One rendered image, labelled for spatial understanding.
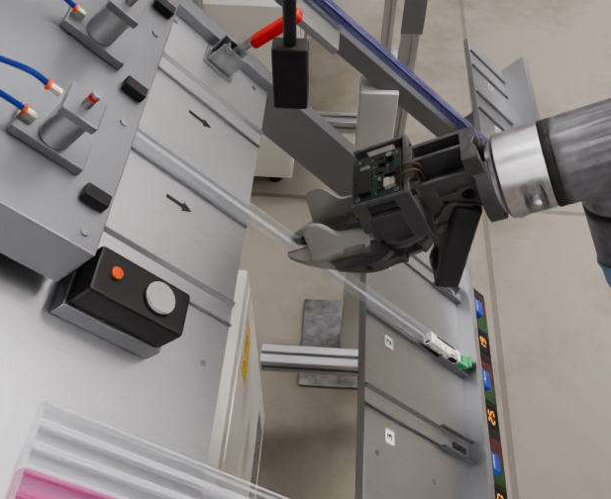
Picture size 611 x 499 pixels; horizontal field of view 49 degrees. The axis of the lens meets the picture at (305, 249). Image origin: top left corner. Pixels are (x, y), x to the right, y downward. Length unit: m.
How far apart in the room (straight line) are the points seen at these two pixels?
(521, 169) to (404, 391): 0.30
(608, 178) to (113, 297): 0.38
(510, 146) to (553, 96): 1.93
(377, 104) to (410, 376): 0.48
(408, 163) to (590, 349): 1.32
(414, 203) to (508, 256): 1.39
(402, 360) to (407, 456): 0.11
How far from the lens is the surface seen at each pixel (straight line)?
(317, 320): 1.73
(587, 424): 1.74
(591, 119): 0.57
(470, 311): 0.91
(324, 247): 0.63
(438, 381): 0.81
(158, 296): 0.47
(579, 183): 0.57
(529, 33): 2.78
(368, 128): 1.11
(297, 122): 0.80
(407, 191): 0.56
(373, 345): 0.73
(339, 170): 0.85
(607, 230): 0.61
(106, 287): 0.45
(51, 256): 0.45
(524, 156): 0.56
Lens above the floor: 1.47
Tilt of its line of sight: 52 degrees down
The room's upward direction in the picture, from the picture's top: straight up
